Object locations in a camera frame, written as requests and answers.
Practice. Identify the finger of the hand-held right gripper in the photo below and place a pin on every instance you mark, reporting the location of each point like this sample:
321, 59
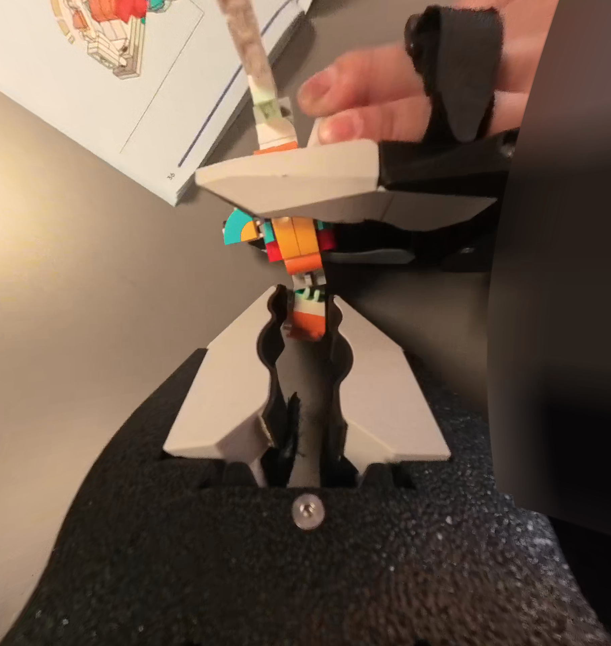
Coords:
295, 176
371, 257

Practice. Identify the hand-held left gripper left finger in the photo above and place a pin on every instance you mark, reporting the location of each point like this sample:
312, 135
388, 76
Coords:
219, 398

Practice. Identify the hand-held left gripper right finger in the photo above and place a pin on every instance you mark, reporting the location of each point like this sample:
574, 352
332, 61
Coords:
391, 403

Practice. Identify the colourful toy brick fish body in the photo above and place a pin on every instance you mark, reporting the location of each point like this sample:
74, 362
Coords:
295, 237

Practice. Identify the orange toy brick head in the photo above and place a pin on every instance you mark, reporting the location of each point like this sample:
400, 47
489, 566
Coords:
308, 323

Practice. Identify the person's right hand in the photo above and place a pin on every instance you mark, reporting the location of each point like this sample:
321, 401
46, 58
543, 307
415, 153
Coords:
366, 86

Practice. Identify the open pale blue instruction booklet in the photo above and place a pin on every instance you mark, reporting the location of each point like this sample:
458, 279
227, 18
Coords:
58, 101

